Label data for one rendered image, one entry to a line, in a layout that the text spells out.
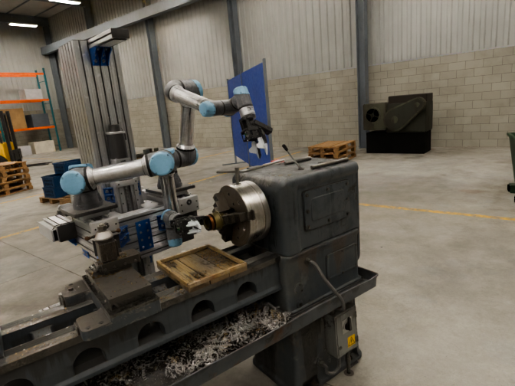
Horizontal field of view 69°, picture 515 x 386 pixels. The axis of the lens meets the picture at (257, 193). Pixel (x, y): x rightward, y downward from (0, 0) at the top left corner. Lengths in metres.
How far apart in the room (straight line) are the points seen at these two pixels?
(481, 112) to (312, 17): 5.77
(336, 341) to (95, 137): 1.77
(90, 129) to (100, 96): 0.20
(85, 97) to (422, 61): 10.20
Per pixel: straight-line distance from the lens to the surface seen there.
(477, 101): 11.35
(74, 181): 1.96
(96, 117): 2.32
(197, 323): 1.75
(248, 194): 1.77
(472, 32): 11.47
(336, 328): 2.23
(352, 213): 2.18
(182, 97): 2.05
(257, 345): 1.81
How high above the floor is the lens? 1.61
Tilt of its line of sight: 13 degrees down
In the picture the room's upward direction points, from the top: 5 degrees counter-clockwise
